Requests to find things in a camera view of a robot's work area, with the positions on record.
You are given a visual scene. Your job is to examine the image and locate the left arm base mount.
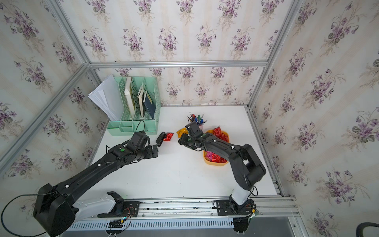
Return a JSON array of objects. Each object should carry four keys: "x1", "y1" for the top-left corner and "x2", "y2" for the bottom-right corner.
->
[{"x1": 97, "y1": 191, "x2": 140, "y2": 218}]

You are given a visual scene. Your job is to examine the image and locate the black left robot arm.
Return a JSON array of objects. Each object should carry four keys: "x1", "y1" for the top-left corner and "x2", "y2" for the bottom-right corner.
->
[{"x1": 33, "y1": 141, "x2": 159, "y2": 237}]

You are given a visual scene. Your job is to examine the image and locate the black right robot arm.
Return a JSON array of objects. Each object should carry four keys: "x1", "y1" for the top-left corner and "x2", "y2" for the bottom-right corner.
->
[{"x1": 178, "y1": 133, "x2": 266, "y2": 206}]

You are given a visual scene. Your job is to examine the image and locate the yellow plastic storage box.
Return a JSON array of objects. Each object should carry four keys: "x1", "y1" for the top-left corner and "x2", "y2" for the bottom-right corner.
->
[{"x1": 203, "y1": 127, "x2": 230, "y2": 166}]

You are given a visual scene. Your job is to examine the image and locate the red tea bag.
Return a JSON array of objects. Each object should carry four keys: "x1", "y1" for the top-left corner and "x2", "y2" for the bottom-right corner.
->
[
  {"x1": 212, "y1": 153, "x2": 228, "y2": 164},
  {"x1": 212, "y1": 126, "x2": 229, "y2": 142},
  {"x1": 163, "y1": 132, "x2": 174, "y2": 142}
]

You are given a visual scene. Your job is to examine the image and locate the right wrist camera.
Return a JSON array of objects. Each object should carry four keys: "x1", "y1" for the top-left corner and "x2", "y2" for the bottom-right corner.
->
[{"x1": 186, "y1": 121, "x2": 203, "y2": 138}]

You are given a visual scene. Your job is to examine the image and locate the pens in cup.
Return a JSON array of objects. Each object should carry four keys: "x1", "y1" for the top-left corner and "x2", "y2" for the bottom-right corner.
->
[{"x1": 188, "y1": 113, "x2": 206, "y2": 126}]

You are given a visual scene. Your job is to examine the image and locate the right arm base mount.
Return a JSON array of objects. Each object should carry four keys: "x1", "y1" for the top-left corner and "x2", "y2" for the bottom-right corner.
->
[{"x1": 213, "y1": 195, "x2": 257, "y2": 216}]

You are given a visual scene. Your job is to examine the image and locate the green desk file organizer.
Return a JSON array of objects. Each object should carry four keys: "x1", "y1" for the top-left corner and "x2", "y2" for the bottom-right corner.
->
[{"x1": 107, "y1": 77, "x2": 161, "y2": 136}]

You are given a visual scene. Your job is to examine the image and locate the pink tea bag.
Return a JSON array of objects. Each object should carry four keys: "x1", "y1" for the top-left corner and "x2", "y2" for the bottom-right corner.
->
[{"x1": 205, "y1": 152, "x2": 213, "y2": 162}]

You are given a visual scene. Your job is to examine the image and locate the yellow tea bag by cup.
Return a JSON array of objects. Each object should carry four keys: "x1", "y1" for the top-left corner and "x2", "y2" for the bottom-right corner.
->
[{"x1": 176, "y1": 127, "x2": 189, "y2": 138}]

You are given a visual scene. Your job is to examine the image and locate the dark blue book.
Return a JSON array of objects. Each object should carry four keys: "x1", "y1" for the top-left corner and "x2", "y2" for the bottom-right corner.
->
[{"x1": 143, "y1": 92, "x2": 156, "y2": 119}]

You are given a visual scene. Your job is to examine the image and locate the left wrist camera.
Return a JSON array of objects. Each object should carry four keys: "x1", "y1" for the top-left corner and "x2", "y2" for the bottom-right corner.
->
[{"x1": 130, "y1": 131, "x2": 150, "y2": 148}]

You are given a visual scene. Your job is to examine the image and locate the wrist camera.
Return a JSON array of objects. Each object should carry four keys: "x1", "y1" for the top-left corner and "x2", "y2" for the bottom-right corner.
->
[
  {"x1": 130, "y1": 131, "x2": 150, "y2": 148},
  {"x1": 186, "y1": 121, "x2": 203, "y2": 138}
]

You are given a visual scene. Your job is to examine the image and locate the white paper stack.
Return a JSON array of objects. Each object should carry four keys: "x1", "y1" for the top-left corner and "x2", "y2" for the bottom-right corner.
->
[{"x1": 88, "y1": 75, "x2": 124, "y2": 121}]

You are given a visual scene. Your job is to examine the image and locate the black stapler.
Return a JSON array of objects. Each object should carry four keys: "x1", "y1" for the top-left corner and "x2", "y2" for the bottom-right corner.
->
[{"x1": 156, "y1": 132, "x2": 166, "y2": 147}]

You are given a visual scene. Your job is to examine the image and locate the tan worn-edge book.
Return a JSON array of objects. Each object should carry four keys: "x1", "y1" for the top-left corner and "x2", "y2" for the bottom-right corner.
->
[{"x1": 137, "y1": 86, "x2": 145, "y2": 118}]

